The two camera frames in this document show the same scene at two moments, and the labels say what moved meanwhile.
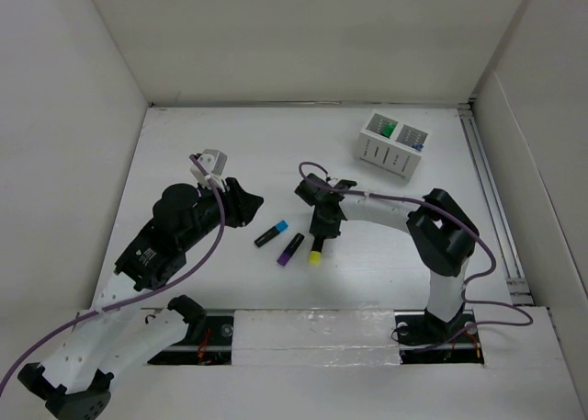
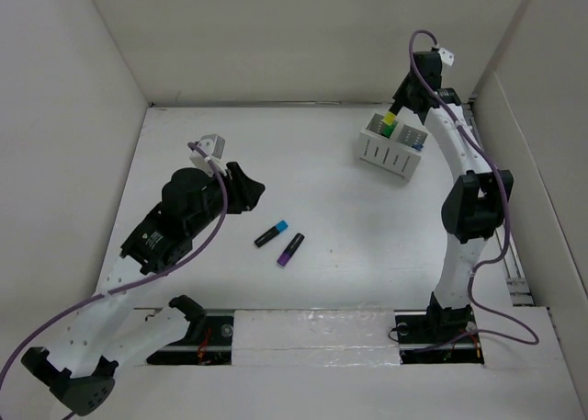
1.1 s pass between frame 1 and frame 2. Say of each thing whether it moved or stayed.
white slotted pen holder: stayed
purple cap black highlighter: stayed
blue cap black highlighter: stayed
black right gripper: moved
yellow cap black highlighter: moved
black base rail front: stayed
